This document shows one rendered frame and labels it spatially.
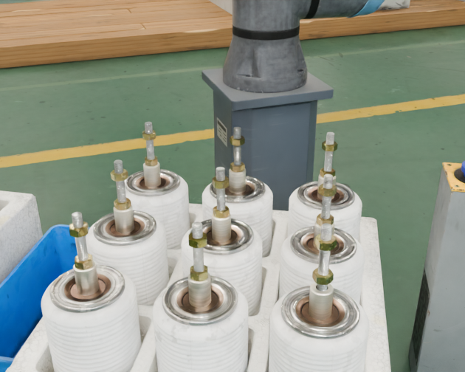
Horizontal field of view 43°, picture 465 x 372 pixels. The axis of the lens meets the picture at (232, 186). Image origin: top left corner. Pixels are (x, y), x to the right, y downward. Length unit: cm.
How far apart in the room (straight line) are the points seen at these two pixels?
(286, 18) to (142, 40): 143
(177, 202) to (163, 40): 165
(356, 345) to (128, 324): 23
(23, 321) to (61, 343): 33
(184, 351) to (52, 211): 77
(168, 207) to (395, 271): 48
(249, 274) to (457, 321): 28
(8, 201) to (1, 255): 10
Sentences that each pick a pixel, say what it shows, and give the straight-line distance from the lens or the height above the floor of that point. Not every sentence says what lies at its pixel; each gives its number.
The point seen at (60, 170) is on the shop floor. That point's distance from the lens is 147.
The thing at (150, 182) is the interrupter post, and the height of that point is 26.
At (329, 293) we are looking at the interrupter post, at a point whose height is 28.
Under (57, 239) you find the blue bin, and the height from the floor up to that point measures 10.
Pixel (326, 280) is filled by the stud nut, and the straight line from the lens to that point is 55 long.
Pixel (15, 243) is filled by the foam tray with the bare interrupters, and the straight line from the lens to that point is 95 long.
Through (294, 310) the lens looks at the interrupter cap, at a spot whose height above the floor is 25.
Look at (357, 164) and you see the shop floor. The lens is 146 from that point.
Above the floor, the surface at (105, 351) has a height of 21.
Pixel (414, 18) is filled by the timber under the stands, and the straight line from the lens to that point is 286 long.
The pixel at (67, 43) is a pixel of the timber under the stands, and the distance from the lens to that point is 235.
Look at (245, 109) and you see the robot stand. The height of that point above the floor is 28.
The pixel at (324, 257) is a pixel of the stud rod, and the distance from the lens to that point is 54.
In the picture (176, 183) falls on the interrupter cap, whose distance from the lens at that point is 81.
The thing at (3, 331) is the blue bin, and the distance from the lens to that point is 91.
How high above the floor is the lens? 63
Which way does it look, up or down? 28 degrees down
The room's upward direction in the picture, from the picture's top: straight up
